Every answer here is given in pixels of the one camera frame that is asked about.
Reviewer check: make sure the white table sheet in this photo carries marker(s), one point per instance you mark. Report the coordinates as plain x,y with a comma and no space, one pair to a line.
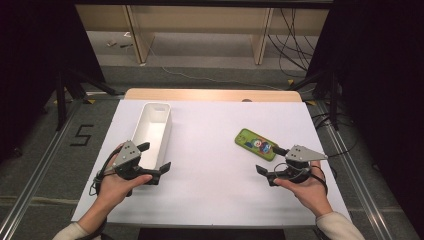
206,150

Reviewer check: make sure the yellow floor tape piece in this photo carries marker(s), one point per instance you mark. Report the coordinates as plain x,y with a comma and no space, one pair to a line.
89,101
311,102
290,81

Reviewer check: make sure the person's right hand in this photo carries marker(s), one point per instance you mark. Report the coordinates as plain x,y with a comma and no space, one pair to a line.
311,193

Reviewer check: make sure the small black floor item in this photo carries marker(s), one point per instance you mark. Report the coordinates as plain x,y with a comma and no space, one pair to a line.
126,45

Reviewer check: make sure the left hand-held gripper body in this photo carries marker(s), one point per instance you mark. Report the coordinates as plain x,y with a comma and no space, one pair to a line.
128,155

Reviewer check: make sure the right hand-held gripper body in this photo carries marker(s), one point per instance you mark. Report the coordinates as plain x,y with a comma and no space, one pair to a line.
303,153

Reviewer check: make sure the black curtain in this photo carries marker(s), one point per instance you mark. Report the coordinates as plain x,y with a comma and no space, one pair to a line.
383,66
33,50

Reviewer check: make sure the person's left hand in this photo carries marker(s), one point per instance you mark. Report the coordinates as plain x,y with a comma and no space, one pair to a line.
113,191

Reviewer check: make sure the white rectangular plastic bin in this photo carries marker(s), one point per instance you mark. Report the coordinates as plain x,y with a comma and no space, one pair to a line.
151,130

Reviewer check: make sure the black tripod stand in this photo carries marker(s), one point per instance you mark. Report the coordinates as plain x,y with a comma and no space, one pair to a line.
60,100
334,100

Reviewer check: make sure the beige wooden desk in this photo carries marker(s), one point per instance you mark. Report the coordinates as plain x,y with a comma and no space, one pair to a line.
200,20

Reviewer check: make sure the small white floor scrap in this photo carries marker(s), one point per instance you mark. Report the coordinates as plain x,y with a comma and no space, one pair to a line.
111,43

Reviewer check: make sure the aluminium floor rail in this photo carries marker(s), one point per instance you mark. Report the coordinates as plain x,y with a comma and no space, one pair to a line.
35,181
367,200

